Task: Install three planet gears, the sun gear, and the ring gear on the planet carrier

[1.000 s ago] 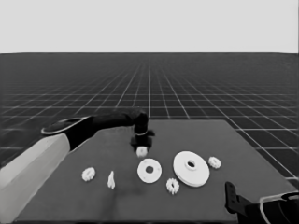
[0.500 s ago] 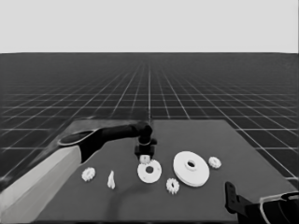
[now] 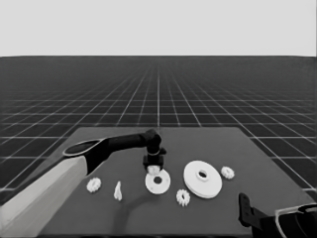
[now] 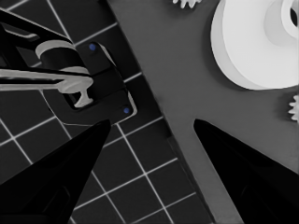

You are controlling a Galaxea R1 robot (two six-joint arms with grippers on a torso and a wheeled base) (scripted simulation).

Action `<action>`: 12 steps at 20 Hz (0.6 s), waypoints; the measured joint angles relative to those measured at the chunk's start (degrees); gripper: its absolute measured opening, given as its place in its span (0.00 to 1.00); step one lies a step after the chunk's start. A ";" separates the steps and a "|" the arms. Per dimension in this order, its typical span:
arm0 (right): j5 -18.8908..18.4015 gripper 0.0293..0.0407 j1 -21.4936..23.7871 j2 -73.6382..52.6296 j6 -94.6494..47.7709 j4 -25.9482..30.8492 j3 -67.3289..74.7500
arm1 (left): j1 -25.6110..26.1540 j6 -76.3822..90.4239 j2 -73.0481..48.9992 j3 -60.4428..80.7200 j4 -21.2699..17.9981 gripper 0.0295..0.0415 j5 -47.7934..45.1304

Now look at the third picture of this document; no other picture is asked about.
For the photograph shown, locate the small white toothed gear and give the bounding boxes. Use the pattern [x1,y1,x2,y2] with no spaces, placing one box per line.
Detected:
[220,166,236,180]
[175,188,191,207]
[86,177,102,193]
[147,165,162,177]

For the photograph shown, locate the white round carrier wide hole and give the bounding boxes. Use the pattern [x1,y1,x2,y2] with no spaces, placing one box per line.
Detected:
[145,169,172,195]

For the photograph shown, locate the large thick white disc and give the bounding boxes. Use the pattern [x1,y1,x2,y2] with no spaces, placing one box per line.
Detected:
[182,160,224,199]

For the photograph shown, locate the small white T-shaped piece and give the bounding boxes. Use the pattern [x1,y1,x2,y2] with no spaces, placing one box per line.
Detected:
[113,180,124,202]

